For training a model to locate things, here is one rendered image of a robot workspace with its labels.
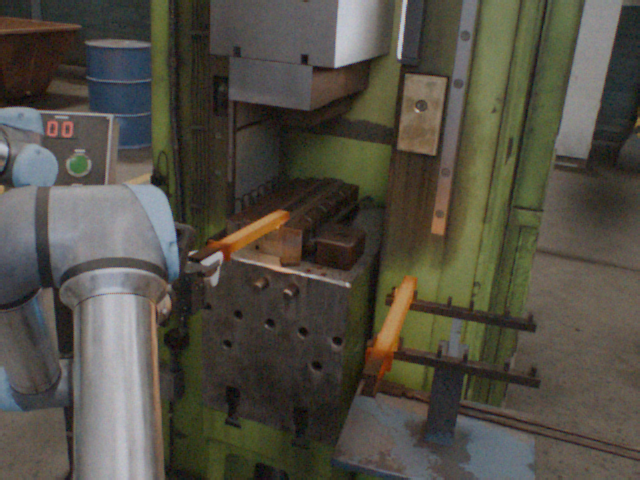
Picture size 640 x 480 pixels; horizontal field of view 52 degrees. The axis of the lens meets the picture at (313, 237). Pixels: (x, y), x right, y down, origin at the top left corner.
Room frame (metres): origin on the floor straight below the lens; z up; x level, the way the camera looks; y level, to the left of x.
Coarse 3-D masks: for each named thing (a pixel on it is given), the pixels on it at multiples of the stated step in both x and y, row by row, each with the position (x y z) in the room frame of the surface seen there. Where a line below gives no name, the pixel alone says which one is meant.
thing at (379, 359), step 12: (408, 288) 1.28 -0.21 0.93; (396, 300) 1.22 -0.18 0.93; (408, 300) 1.22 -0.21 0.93; (396, 312) 1.16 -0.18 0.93; (384, 324) 1.11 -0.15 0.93; (396, 324) 1.11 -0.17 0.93; (384, 336) 1.07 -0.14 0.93; (396, 336) 1.09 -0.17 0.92; (372, 348) 1.01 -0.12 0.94; (384, 348) 1.02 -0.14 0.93; (372, 360) 0.96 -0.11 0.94; (384, 360) 0.99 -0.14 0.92; (372, 372) 0.93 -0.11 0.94; (384, 372) 0.99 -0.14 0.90; (372, 384) 0.92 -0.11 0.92; (372, 396) 0.92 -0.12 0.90
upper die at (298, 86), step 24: (240, 72) 1.47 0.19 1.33; (264, 72) 1.45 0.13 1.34; (288, 72) 1.43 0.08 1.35; (312, 72) 1.42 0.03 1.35; (336, 72) 1.56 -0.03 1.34; (360, 72) 1.73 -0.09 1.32; (240, 96) 1.47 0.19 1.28; (264, 96) 1.45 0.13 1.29; (288, 96) 1.43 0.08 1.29; (312, 96) 1.42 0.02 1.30; (336, 96) 1.57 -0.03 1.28
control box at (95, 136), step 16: (48, 112) 1.55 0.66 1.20; (64, 112) 1.56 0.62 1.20; (80, 112) 1.56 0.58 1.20; (48, 128) 1.53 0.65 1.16; (80, 128) 1.54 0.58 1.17; (96, 128) 1.54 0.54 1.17; (112, 128) 1.55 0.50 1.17; (48, 144) 1.51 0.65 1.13; (64, 144) 1.52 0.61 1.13; (80, 144) 1.52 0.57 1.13; (96, 144) 1.52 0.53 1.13; (112, 144) 1.55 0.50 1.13; (64, 160) 1.50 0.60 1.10; (96, 160) 1.50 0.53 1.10; (112, 160) 1.54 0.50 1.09; (64, 176) 1.48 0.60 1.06; (80, 176) 1.48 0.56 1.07; (96, 176) 1.49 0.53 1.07; (112, 176) 1.53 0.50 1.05
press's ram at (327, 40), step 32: (224, 0) 1.49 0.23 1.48; (256, 0) 1.46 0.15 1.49; (288, 0) 1.44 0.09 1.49; (320, 0) 1.41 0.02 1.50; (352, 0) 1.47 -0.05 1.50; (384, 0) 1.70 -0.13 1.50; (224, 32) 1.49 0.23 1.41; (256, 32) 1.46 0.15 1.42; (288, 32) 1.43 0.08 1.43; (320, 32) 1.41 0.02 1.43; (352, 32) 1.49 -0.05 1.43; (384, 32) 1.72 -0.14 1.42; (320, 64) 1.41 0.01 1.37
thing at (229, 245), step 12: (276, 216) 1.44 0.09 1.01; (288, 216) 1.49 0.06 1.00; (252, 228) 1.33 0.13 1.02; (264, 228) 1.36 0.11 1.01; (228, 240) 1.24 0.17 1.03; (240, 240) 1.26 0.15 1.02; (252, 240) 1.31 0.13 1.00; (204, 252) 1.15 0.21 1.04; (216, 252) 1.17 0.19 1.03; (228, 252) 1.19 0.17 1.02
